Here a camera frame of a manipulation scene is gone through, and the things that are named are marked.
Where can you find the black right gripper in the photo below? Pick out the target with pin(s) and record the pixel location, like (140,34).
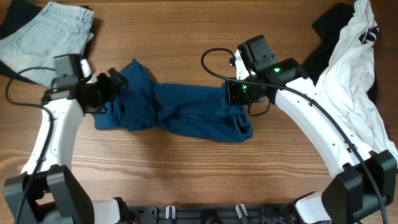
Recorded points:
(233,96)

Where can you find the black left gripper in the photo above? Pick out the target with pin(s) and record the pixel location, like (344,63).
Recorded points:
(111,89)

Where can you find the dark blue shirt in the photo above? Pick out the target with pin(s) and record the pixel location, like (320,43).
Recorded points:
(188,110)

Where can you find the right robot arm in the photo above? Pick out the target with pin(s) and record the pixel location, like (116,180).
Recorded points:
(363,179)

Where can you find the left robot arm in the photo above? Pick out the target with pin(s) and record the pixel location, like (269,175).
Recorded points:
(46,191)

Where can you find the light blue folded jeans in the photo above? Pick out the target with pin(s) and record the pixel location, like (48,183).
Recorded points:
(57,30)

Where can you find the white shirt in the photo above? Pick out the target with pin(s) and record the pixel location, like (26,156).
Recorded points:
(363,120)

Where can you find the black folded garment under jeans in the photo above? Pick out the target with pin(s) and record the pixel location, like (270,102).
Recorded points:
(19,13)

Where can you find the black garment at right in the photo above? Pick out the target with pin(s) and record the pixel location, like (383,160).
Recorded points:
(329,31)

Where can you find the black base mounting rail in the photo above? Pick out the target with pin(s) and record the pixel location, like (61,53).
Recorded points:
(264,214)

